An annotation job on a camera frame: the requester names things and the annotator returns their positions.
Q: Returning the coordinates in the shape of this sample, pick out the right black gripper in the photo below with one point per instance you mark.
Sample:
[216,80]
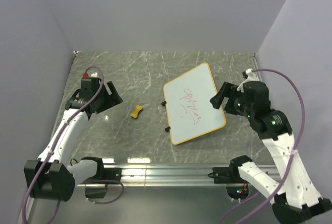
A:
[227,89]

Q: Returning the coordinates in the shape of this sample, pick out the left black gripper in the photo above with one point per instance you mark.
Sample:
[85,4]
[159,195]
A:
[112,99]

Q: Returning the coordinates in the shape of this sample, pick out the yellow bone-shaped eraser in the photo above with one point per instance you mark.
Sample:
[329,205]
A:
[136,112]

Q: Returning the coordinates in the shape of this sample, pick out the yellow-framed whiteboard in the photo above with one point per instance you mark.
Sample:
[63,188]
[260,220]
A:
[187,101]

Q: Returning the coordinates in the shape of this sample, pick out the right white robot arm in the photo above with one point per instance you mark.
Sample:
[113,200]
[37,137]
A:
[294,201]

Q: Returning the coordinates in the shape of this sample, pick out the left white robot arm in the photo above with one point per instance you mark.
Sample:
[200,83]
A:
[49,177]

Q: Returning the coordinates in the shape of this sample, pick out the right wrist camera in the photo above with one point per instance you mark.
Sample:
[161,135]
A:
[248,75]

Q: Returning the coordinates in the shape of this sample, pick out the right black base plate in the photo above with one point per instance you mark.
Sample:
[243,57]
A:
[220,175]

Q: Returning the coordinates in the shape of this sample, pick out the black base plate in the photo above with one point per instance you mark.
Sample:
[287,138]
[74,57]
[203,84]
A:
[220,175]
[112,173]

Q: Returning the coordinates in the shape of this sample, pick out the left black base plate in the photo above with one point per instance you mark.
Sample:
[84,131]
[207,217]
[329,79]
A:
[112,173]

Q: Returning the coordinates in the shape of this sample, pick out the aluminium mounting rail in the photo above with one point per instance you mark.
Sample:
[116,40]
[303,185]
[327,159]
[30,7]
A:
[166,175]

